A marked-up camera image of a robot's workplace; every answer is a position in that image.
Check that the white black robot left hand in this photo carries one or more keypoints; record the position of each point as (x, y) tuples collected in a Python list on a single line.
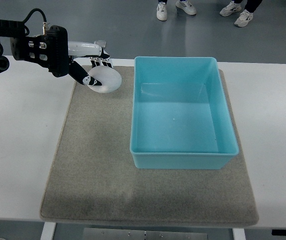
[(96, 55)]

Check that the white bunny toy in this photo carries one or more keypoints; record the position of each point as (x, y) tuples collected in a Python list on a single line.
[(108, 79)]

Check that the blue plastic box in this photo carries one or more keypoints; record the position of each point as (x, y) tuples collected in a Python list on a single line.
[(180, 117)]

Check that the upper metal floor plate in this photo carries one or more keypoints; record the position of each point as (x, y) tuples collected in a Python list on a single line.
[(100, 43)]

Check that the white sneaker far left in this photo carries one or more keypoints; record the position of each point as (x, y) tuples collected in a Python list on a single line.
[(161, 11)]

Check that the white sneaker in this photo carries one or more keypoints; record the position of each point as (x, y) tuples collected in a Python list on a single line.
[(161, 11), (186, 6), (244, 18), (231, 8)]

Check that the grey felt mat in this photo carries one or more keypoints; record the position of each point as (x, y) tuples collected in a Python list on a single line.
[(93, 178)]

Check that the white sneaker far right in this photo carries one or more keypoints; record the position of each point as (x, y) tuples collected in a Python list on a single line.
[(244, 18)]

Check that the white table leg left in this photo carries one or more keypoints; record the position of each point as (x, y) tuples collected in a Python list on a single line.
[(48, 231)]

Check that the white table leg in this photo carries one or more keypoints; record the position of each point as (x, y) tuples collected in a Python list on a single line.
[(48, 231), (238, 234)]

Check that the white table leg right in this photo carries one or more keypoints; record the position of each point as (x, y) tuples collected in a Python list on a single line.
[(238, 234)]

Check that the grey metal table bracket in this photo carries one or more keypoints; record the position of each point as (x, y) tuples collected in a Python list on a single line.
[(127, 234)]

